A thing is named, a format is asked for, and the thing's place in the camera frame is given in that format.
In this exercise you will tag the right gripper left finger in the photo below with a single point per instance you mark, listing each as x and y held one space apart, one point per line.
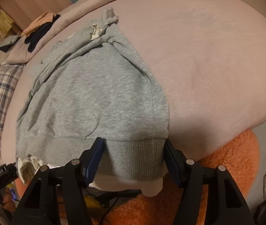
39 203

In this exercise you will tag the grey New York sweatshirt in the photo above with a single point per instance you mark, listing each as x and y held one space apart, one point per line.
95 84

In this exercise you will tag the orange fluffy rug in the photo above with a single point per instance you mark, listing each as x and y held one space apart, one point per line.
225 202

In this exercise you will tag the folded pink duvet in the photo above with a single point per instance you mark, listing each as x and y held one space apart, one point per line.
19 54

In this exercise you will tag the folded navy garment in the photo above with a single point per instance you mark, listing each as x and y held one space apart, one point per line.
35 36

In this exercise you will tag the pink bed sheet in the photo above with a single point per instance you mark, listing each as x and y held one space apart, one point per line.
209 56

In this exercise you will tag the folded peach garment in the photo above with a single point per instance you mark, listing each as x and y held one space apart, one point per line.
39 21

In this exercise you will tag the pink curtain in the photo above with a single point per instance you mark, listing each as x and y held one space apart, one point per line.
23 12

